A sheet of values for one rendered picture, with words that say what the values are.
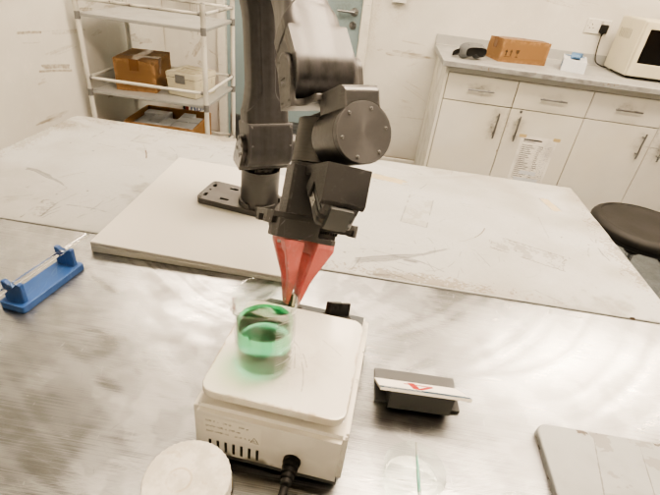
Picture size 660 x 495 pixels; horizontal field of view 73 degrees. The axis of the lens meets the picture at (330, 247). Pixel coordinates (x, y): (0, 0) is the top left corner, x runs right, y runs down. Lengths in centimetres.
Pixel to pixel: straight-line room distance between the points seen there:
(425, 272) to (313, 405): 38
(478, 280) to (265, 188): 36
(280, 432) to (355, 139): 26
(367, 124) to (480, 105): 241
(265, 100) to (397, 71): 268
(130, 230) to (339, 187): 41
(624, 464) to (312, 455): 30
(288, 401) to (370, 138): 24
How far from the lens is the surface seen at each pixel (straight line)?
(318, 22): 52
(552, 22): 343
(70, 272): 67
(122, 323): 59
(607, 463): 54
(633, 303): 82
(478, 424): 52
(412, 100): 337
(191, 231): 71
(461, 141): 287
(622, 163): 318
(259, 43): 68
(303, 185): 46
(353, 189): 40
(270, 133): 68
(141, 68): 269
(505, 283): 74
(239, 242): 69
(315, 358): 41
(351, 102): 42
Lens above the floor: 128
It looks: 32 degrees down
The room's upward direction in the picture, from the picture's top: 7 degrees clockwise
